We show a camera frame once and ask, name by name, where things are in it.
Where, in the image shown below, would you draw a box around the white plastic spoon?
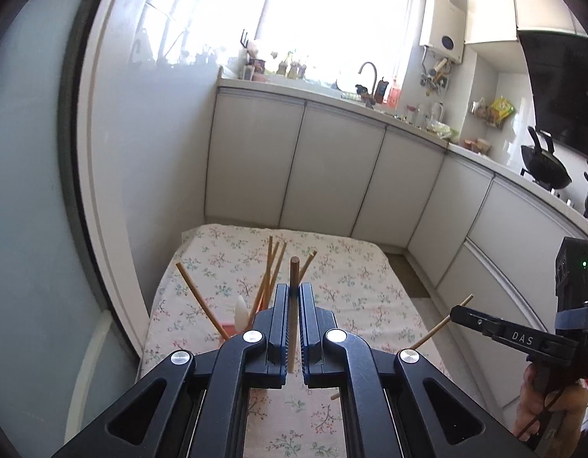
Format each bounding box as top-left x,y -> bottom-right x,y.
233,295 -> 251,332

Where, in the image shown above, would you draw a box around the pale green plastic bag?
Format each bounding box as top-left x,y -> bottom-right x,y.
426,121 -> 459,140

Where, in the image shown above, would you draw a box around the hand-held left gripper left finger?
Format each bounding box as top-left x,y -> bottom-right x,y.
50,282 -> 291,458

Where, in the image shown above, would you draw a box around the row of small potted plants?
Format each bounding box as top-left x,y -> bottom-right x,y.
270,50 -> 309,79

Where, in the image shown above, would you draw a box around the person's right hand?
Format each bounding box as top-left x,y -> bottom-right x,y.
513,363 -> 588,458

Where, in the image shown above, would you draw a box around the white wall cabinet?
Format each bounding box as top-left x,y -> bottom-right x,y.
466,0 -> 588,46

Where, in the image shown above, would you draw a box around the white kitchen base cabinets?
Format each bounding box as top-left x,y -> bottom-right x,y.
204,87 -> 588,411

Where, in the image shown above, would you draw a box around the floral tablecloth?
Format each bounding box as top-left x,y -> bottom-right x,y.
137,223 -> 454,458

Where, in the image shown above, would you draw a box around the curved metal faucet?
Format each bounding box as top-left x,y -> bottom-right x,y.
359,61 -> 379,101

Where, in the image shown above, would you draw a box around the bright kitchen window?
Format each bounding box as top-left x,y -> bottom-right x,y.
146,0 -> 419,87

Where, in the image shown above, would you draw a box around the white kitchen countertop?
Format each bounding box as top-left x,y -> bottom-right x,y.
217,74 -> 588,249

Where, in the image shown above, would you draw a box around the black range hood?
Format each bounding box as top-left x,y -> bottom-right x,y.
517,30 -> 588,160

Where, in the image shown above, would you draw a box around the white water heater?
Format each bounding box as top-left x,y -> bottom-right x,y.
419,0 -> 466,64

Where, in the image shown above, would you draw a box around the black wok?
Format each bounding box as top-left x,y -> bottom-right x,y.
520,126 -> 574,190

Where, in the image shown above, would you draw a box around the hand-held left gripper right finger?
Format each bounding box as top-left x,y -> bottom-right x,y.
298,282 -> 538,458

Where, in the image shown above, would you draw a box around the yellow snack packet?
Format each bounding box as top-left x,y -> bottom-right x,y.
489,96 -> 516,120

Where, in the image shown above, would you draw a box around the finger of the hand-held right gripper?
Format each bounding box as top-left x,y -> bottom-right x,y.
449,305 -> 579,361

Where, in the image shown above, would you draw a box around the pink perforated utensil basket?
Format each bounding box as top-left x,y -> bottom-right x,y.
216,322 -> 249,344

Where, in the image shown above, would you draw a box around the frosted glass sliding door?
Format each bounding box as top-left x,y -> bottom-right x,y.
0,0 -> 137,458

